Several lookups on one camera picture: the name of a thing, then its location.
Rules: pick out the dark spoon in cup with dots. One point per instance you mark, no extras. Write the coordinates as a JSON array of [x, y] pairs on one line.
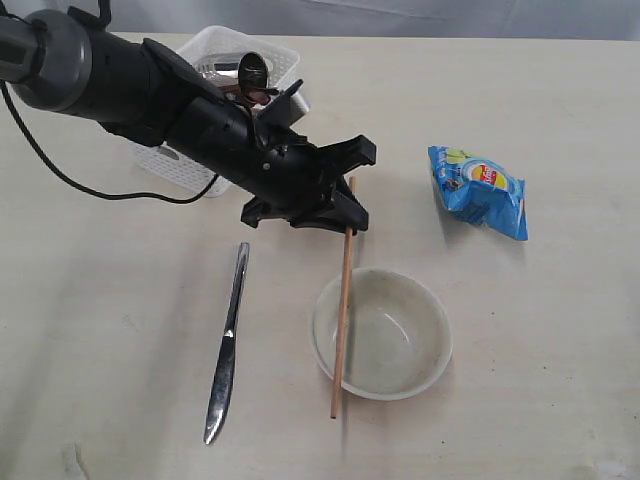
[[258, 96]]

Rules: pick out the shiny metal cup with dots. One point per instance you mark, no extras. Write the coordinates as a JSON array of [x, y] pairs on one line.
[[232, 71]]

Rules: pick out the floral ceramic bowl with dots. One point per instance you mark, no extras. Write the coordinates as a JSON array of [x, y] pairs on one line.
[[399, 339]]

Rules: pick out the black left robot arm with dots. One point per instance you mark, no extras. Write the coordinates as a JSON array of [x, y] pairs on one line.
[[69, 63]]

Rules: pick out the stainless steel table knife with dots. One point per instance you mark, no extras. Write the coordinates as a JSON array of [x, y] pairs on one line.
[[223, 378]]

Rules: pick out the blue snack chip bag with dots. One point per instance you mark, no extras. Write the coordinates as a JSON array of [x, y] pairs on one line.
[[479, 191]]

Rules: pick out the brown wooden chopstick front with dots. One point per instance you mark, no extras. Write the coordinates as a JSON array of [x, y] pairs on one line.
[[342, 320]]

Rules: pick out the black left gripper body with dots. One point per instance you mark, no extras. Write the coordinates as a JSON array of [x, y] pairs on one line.
[[280, 180]]

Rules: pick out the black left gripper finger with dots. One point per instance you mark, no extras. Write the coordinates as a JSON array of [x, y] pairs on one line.
[[334, 161], [337, 211]]

